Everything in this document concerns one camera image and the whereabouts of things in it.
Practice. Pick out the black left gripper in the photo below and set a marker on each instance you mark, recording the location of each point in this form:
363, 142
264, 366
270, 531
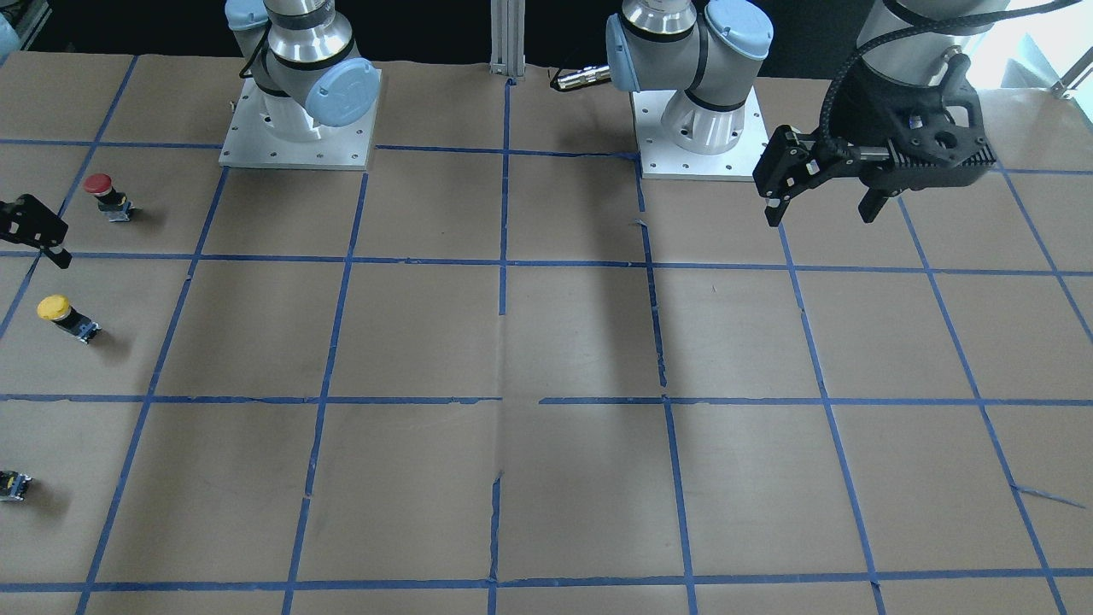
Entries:
858, 117

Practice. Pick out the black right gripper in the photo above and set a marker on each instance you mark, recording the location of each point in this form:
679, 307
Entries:
31, 220

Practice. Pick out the yellow push button switch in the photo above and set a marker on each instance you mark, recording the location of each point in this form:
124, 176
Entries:
58, 310

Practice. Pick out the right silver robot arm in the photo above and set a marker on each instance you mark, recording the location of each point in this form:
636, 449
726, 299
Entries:
308, 98

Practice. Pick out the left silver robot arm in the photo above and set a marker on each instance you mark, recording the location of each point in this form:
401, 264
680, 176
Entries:
713, 54

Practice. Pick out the brown paper table cover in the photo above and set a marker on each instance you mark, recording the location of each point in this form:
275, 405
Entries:
504, 373

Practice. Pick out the red push button switch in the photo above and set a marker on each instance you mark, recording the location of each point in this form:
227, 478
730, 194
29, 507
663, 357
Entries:
112, 203

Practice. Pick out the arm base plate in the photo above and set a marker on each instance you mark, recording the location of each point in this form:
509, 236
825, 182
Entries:
680, 140
277, 134

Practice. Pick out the aluminium frame post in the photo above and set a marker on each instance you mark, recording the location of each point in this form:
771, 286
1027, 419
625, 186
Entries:
506, 31

